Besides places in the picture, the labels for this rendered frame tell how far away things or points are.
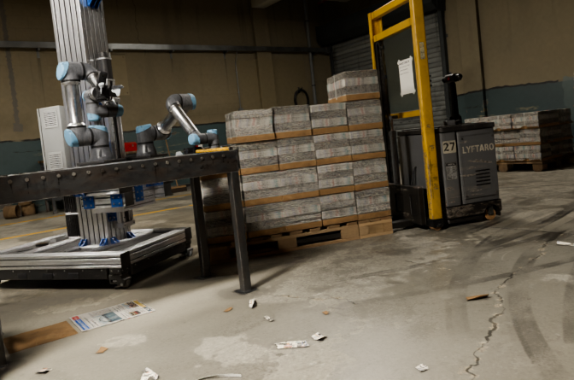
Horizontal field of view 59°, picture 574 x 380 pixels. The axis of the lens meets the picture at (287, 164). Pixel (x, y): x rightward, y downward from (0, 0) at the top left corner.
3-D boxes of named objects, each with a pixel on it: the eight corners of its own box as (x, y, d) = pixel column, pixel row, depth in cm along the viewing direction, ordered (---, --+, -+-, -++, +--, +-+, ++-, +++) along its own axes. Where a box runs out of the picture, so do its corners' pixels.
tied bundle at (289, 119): (262, 141, 406) (259, 112, 405) (296, 137, 414) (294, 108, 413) (274, 139, 370) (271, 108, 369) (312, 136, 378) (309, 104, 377)
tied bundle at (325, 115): (296, 137, 414) (293, 108, 413) (330, 133, 423) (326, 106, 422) (313, 136, 378) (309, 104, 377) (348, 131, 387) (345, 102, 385)
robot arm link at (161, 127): (145, 130, 391) (177, 90, 355) (161, 129, 401) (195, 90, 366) (150, 143, 388) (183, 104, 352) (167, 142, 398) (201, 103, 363)
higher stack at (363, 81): (340, 231, 427) (324, 78, 421) (372, 226, 436) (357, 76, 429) (360, 239, 390) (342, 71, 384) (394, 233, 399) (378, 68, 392)
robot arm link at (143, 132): (133, 143, 381) (131, 125, 380) (149, 142, 391) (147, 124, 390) (142, 142, 373) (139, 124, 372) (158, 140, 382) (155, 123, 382)
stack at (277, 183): (202, 254, 394) (190, 149, 390) (341, 231, 427) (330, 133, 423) (209, 265, 357) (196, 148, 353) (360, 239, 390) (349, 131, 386)
